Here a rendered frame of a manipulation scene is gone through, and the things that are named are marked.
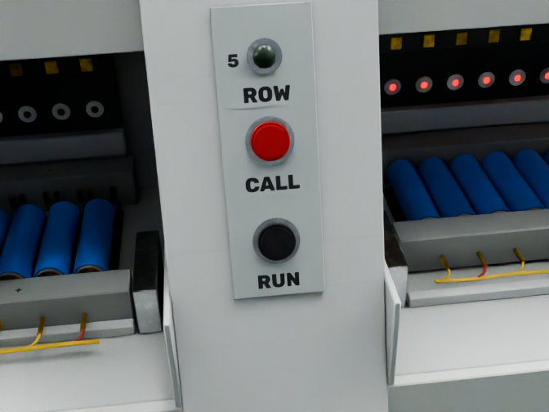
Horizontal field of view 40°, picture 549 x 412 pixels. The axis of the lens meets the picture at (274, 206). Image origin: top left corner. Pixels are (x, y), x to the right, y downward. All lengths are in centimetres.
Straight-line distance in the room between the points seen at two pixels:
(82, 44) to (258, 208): 10
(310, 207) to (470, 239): 12
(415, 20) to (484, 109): 19
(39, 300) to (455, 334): 20
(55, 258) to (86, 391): 8
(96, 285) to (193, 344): 7
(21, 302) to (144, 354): 6
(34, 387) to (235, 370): 10
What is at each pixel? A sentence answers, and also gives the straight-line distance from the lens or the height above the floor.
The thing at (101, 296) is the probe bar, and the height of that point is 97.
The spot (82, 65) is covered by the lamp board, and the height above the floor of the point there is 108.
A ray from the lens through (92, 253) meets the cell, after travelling 41.
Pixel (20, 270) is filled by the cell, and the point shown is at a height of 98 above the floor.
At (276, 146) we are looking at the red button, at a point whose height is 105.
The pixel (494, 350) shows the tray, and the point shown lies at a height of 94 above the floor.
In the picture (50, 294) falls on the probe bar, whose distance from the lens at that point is 39.
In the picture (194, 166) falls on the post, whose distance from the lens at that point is 31.
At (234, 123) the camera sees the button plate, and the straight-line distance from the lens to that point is 31.
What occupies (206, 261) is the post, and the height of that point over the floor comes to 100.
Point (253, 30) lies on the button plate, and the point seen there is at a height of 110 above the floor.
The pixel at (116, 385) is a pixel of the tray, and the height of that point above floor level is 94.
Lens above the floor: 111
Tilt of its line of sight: 15 degrees down
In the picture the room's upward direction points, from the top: 4 degrees counter-clockwise
